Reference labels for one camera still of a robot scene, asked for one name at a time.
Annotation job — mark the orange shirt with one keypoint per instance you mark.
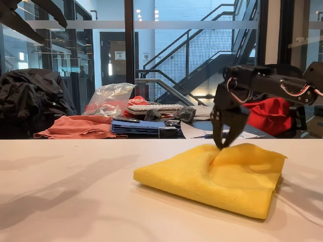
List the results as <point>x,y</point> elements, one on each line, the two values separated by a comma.
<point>75,127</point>

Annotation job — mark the white QR sign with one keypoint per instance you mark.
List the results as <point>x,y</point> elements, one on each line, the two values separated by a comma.
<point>120,55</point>

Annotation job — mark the white wall poster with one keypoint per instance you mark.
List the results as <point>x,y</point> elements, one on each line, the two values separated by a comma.
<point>146,57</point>

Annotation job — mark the red cloth white print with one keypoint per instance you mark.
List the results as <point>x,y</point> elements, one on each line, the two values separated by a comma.
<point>137,102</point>

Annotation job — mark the black metal staircase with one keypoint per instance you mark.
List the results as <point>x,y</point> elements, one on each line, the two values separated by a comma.
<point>202,63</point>

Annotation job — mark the small red object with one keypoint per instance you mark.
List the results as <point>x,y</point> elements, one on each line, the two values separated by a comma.
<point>167,116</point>

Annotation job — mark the dark crumpled plastic bag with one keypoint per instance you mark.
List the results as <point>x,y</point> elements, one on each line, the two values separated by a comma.
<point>151,114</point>

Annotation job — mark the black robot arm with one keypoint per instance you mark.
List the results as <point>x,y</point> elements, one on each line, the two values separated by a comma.
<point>277,83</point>

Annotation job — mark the blue folder stack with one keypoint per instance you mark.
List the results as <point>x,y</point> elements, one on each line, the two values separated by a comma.
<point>136,126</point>

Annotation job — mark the yellow microfiber towel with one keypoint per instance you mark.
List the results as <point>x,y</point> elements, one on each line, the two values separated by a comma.
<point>214,181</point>

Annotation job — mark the black office chair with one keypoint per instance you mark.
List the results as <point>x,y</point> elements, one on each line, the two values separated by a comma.
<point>299,116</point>

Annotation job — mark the small black box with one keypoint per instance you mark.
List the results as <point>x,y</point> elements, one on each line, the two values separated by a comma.
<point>167,132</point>

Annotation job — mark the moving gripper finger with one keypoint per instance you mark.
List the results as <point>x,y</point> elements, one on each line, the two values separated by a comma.
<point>22,25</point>

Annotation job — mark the white keyboard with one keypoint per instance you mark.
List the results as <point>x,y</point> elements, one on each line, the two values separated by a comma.
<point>151,109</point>

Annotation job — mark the dark grey garment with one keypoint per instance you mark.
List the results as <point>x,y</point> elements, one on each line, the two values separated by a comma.
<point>260,97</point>

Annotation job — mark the black jacket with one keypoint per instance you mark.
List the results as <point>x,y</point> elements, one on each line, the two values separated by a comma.
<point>25,100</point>

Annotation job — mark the white lined paper sheet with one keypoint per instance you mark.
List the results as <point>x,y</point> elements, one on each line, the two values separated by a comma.
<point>194,132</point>

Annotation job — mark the beige folded cloth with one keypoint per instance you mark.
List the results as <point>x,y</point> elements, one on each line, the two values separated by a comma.
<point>202,112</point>

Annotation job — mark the dark desk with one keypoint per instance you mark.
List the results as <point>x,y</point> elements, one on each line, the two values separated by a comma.
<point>202,124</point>

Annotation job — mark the red bag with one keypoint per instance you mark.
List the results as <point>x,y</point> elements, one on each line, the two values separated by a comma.
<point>272,118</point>

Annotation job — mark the wall light bar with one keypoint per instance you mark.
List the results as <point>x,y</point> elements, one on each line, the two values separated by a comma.
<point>205,96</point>

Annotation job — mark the cardboard box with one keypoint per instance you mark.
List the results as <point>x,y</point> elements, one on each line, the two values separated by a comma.
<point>315,127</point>

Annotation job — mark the person in background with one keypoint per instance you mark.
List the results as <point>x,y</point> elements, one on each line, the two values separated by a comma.
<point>82,71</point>

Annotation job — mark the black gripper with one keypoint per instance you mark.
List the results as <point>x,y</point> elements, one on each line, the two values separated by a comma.
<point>228,107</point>

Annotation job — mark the small clear screw bag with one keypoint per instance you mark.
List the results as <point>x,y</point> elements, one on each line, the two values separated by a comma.
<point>248,136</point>

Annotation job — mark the black framed door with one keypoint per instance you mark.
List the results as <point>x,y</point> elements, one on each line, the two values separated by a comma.
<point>111,70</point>

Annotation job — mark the grey crumpled plastic bag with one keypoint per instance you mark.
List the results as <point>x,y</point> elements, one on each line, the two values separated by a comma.
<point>186,114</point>

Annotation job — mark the blue black screwdriver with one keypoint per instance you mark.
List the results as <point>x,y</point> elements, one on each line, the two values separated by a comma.
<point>208,136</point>

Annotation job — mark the clear plastic bag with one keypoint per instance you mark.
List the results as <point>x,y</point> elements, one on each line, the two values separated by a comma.
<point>111,98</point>

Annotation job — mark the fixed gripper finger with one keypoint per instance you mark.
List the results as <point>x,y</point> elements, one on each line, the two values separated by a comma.
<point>54,12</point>

